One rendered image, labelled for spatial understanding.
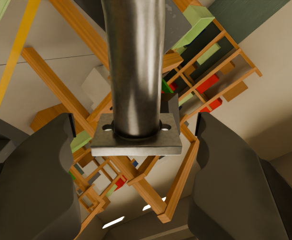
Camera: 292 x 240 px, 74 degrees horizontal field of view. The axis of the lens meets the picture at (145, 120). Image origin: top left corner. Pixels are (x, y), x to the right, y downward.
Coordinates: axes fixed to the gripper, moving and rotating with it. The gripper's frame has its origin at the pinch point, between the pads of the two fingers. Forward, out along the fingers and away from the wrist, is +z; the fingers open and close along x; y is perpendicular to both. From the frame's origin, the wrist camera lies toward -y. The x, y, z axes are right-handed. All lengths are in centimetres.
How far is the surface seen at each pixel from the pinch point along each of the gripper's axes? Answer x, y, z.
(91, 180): -128, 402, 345
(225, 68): 226, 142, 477
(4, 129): -10.4, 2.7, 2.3
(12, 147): -9.7, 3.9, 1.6
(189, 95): 147, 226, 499
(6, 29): -97, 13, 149
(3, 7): -15.6, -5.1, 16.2
